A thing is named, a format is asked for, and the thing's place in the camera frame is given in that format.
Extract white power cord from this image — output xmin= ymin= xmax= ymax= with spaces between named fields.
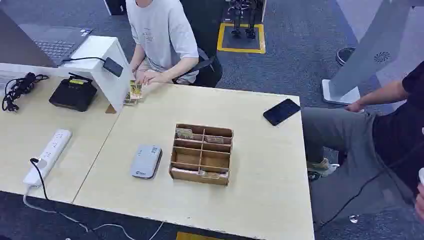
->
xmin=22 ymin=185 xmax=165 ymax=240

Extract black power adapter with cable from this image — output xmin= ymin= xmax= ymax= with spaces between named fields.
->
xmin=62 ymin=56 xmax=124 ymax=78

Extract pale sneaker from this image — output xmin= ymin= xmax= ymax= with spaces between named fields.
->
xmin=306 ymin=157 xmax=340 ymax=181

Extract dark grey laptop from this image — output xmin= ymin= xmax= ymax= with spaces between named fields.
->
xmin=0 ymin=9 xmax=94 ymax=69

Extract black box with yellow label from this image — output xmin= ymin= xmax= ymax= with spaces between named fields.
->
xmin=48 ymin=73 xmax=98 ymax=113

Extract white-shirt person's left hand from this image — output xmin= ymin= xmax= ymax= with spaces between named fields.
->
xmin=135 ymin=70 xmax=169 ymax=86

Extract yellow-taped floor mat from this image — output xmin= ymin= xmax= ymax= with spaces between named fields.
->
xmin=216 ymin=22 xmax=267 ymax=55

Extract dark shoe with white sole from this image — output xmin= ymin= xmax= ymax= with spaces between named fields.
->
xmin=335 ymin=46 xmax=357 ymax=66

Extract black robot legs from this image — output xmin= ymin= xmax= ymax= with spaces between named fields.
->
xmin=228 ymin=0 xmax=263 ymax=40

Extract wooden compartment box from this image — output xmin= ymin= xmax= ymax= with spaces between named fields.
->
xmin=168 ymin=123 xmax=234 ymax=186

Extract white kiosk stand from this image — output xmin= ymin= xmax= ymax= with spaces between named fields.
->
xmin=321 ymin=0 xmax=413 ymax=106

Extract black office chair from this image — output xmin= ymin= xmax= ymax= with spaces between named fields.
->
xmin=172 ymin=0 xmax=227 ymax=89

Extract black smartphone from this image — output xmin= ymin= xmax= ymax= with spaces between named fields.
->
xmin=262 ymin=98 xmax=302 ymax=127

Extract dark-shirt person's left hand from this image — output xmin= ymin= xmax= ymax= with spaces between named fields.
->
xmin=415 ymin=182 xmax=424 ymax=222

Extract white desk riser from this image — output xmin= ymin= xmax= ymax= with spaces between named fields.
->
xmin=0 ymin=35 xmax=135 ymax=114

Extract black cable bundle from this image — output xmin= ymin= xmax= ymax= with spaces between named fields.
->
xmin=1 ymin=72 xmax=50 ymax=113

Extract dark-shirt person's right hand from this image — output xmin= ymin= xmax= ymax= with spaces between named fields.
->
xmin=344 ymin=100 xmax=366 ymax=114

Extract pale card stack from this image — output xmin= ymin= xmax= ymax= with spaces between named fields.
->
xmin=171 ymin=167 xmax=200 ymax=177
xmin=200 ymin=169 xmax=229 ymax=180

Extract pale printed card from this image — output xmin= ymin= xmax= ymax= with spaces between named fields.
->
xmin=204 ymin=135 xmax=225 ymax=145
xmin=175 ymin=128 xmax=195 ymax=140

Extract person in white shirt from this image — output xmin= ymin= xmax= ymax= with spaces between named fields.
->
xmin=125 ymin=0 xmax=200 ymax=86

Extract thin black floor cable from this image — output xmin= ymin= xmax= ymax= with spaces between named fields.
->
xmin=313 ymin=142 xmax=424 ymax=233

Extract person in dark shirt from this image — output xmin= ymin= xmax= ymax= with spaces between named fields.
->
xmin=300 ymin=61 xmax=424 ymax=233

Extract black plug cable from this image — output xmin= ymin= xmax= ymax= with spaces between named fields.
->
xmin=29 ymin=157 xmax=49 ymax=201

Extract grey card reader box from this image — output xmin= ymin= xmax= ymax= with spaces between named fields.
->
xmin=129 ymin=144 xmax=163 ymax=180

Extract white power strip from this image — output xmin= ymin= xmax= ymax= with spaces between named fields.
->
xmin=23 ymin=129 xmax=73 ymax=188

